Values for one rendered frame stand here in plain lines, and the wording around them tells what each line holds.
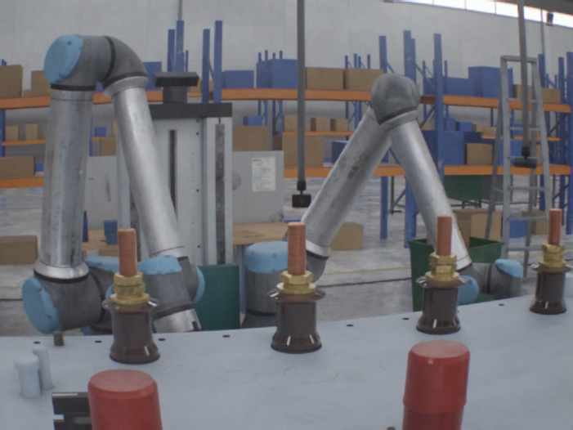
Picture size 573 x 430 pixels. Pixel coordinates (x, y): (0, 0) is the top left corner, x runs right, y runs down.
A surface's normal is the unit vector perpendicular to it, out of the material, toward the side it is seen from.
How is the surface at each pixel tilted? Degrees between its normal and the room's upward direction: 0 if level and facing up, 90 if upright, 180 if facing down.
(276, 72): 90
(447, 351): 4
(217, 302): 90
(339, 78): 90
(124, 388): 4
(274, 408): 0
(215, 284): 90
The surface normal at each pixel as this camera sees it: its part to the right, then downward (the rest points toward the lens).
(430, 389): -0.43, 0.09
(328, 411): 0.00, -0.99
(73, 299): 0.71, 0.25
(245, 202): 0.29, 0.11
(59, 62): -0.61, -0.04
